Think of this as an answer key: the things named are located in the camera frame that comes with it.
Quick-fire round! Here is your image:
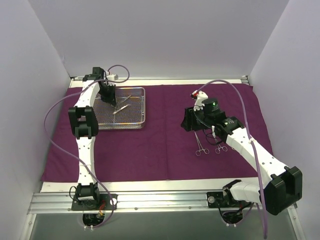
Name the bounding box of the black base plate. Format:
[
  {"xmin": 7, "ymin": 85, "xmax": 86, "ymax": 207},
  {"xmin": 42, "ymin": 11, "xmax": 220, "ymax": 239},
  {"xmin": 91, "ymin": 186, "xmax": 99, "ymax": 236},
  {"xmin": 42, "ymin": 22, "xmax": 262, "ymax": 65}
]
[
  {"xmin": 206, "ymin": 191, "xmax": 252, "ymax": 209},
  {"xmin": 71, "ymin": 193, "xmax": 118, "ymax": 211}
]

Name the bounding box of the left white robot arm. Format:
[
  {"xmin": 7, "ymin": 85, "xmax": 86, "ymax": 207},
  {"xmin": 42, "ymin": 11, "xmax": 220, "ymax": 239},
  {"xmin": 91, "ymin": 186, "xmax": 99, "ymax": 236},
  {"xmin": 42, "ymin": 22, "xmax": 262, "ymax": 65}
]
[{"xmin": 68, "ymin": 67, "xmax": 116, "ymax": 210}]

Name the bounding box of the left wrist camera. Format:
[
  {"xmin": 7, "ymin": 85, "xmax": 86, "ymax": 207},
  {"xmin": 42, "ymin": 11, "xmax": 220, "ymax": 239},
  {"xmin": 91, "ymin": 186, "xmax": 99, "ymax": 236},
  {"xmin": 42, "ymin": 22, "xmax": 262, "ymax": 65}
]
[{"xmin": 106, "ymin": 73, "xmax": 119, "ymax": 82}]

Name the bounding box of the purple cloth wrap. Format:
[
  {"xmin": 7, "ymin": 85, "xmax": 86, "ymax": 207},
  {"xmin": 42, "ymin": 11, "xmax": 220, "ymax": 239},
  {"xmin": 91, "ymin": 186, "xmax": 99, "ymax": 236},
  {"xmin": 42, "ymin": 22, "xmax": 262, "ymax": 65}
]
[{"xmin": 41, "ymin": 83, "xmax": 273, "ymax": 183}]

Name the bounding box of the steel scissors top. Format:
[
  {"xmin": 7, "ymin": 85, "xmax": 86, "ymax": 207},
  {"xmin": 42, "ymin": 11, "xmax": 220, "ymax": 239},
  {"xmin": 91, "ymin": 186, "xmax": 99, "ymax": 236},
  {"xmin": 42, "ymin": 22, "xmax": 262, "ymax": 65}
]
[{"xmin": 112, "ymin": 104, "xmax": 131, "ymax": 115}]

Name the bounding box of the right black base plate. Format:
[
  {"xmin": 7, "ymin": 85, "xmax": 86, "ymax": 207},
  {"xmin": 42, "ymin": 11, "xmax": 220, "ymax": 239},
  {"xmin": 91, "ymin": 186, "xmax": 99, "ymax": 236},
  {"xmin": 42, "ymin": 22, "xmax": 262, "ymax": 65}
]
[{"xmin": 206, "ymin": 191, "xmax": 252, "ymax": 209}]

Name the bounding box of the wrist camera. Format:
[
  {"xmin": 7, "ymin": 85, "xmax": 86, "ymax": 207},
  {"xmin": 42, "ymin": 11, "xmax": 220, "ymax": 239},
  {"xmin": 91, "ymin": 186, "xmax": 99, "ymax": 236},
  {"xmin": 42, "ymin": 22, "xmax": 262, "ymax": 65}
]
[
  {"xmin": 190, "ymin": 90, "xmax": 208, "ymax": 112},
  {"xmin": 106, "ymin": 73, "xmax": 119, "ymax": 82}
]

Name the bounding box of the wire mesh instrument tray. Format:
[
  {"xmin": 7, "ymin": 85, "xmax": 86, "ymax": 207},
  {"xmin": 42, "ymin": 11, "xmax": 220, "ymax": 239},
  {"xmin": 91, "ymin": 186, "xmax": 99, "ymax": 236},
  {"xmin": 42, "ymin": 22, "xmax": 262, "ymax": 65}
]
[{"xmin": 93, "ymin": 87, "xmax": 146, "ymax": 131}]

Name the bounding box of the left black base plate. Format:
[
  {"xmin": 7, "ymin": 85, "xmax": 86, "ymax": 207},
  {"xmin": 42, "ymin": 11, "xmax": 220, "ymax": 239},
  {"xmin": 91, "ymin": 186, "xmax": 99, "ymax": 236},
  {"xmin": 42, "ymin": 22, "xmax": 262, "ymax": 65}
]
[{"xmin": 71, "ymin": 193, "xmax": 118, "ymax": 211}]

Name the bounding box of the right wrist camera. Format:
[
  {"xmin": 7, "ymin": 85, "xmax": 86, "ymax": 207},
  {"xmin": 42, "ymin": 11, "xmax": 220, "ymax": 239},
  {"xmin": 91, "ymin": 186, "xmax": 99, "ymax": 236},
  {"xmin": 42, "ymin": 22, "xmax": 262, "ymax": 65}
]
[{"xmin": 190, "ymin": 90, "xmax": 208, "ymax": 112}]

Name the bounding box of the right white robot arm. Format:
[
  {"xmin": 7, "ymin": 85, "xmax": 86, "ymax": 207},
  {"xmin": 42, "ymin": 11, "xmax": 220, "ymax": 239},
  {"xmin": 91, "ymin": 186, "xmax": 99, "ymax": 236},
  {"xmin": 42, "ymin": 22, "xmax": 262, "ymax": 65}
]
[{"xmin": 181, "ymin": 94, "xmax": 303, "ymax": 216}]

